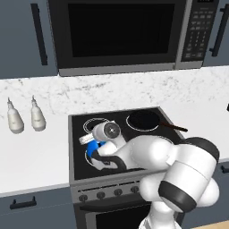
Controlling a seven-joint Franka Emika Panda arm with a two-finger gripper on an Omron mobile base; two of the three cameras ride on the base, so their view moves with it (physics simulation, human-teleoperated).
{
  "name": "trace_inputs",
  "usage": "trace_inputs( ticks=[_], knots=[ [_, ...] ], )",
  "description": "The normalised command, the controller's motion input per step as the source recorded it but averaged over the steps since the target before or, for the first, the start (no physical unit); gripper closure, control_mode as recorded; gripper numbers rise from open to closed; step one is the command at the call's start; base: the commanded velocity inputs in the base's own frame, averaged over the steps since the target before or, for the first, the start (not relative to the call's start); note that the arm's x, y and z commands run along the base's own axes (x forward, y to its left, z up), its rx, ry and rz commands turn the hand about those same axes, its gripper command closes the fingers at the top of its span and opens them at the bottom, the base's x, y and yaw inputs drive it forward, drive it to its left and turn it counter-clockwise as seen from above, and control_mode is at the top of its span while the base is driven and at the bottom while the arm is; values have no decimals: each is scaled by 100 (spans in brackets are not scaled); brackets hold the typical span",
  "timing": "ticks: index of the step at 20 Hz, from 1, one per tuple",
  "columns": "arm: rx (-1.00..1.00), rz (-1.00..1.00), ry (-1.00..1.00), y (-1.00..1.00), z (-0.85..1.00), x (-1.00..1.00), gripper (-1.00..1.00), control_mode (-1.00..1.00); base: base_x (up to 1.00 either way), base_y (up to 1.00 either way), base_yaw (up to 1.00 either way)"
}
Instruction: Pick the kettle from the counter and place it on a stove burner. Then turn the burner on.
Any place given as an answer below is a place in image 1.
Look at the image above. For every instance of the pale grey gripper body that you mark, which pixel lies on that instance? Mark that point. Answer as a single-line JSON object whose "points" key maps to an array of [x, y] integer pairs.
{"points": [[86, 139]]}

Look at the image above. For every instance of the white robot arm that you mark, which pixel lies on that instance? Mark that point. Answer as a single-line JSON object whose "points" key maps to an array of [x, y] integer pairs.
{"points": [[184, 170]]}

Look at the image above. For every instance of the blue and white kettle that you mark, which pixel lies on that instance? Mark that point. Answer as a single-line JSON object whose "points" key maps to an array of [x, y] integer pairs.
{"points": [[92, 147]]}

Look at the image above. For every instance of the black stove with oven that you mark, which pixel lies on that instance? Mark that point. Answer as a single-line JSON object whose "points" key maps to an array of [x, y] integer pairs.
{"points": [[80, 167]]}

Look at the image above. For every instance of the black stove knob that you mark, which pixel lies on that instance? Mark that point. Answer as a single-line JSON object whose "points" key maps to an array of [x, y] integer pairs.
{"points": [[134, 189], [83, 198], [100, 195], [118, 192]]}

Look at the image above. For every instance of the white bottle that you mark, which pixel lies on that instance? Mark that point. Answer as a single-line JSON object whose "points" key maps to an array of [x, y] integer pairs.
{"points": [[15, 119], [38, 117]]}

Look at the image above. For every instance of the black frying pan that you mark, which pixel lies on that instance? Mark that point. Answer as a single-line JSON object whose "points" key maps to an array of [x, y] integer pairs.
{"points": [[143, 120]]}

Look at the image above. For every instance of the black oven door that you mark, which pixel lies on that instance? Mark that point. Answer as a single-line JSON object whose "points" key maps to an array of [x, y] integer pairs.
{"points": [[89, 219]]}

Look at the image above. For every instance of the blue-grey drawer front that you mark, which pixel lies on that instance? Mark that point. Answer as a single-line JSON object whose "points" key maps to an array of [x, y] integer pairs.
{"points": [[222, 190], [44, 211]]}

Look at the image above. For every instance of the black and grey microwave oven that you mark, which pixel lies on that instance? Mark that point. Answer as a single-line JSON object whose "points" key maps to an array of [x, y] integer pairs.
{"points": [[119, 29]]}

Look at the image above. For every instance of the blue-grey cupboard door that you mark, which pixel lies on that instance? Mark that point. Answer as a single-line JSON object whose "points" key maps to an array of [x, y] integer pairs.
{"points": [[213, 61], [18, 35]]}

